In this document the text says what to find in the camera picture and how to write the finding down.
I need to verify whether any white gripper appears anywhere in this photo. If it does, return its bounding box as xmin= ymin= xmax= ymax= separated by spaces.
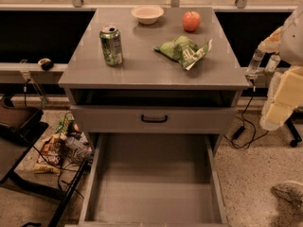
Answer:
xmin=259 ymin=66 xmax=303 ymax=131

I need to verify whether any green jalapeno chip bag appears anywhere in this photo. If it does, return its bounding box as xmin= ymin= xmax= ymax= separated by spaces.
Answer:
xmin=154 ymin=36 xmax=212 ymax=70

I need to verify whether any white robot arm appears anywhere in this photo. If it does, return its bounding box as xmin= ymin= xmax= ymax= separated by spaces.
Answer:
xmin=258 ymin=4 xmax=303 ymax=131

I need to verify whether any grey drawer cabinet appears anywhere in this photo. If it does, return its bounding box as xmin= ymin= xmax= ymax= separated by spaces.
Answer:
xmin=58 ymin=6 xmax=250 ymax=227

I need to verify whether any open grey bottom drawer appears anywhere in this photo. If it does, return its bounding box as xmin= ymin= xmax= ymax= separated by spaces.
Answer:
xmin=79 ymin=133 xmax=229 ymax=227

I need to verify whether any closed grey drawer front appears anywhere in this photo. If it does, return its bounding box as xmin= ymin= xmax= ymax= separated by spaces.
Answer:
xmin=71 ymin=106 xmax=237 ymax=134

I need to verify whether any green snack bag on floor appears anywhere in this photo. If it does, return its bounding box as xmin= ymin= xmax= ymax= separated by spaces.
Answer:
xmin=55 ymin=113 xmax=74 ymax=134

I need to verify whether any brown snack bag on floor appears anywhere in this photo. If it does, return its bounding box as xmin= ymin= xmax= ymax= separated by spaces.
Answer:
xmin=33 ymin=134 xmax=63 ymax=174

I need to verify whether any black wheeled stand leg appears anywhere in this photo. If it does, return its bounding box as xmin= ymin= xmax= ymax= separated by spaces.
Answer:
xmin=285 ymin=112 xmax=303 ymax=148

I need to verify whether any clear water bottle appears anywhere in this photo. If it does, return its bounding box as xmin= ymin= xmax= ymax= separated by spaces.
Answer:
xmin=245 ymin=48 xmax=265 ymax=79

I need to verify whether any red apple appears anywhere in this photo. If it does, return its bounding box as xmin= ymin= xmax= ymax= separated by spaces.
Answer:
xmin=182 ymin=10 xmax=201 ymax=32

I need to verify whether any white paper bowl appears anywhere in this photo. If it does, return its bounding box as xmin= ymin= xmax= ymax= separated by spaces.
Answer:
xmin=131 ymin=5 xmax=164 ymax=25

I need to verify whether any green soda can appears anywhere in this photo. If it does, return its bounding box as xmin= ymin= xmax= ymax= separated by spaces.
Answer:
xmin=99 ymin=25 xmax=123 ymax=66

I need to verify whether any crumpled plastic bottle on floor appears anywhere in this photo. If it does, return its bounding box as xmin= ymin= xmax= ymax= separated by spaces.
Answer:
xmin=60 ymin=134 xmax=94 ymax=164

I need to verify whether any black yellow tape measure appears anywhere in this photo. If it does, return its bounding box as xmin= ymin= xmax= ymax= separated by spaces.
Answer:
xmin=38 ymin=58 xmax=54 ymax=71

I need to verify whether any dark brown tray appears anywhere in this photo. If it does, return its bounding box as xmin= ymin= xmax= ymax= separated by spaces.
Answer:
xmin=0 ymin=106 xmax=43 ymax=141

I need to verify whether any black power cable with adapter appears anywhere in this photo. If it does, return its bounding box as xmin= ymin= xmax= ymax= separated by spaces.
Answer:
xmin=223 ymin=84 xmax=269 ymax=150

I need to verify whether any black drawer handle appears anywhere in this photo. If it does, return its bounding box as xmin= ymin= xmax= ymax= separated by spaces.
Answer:
xmin=140 ymin=114 xmax=169 ymax=124

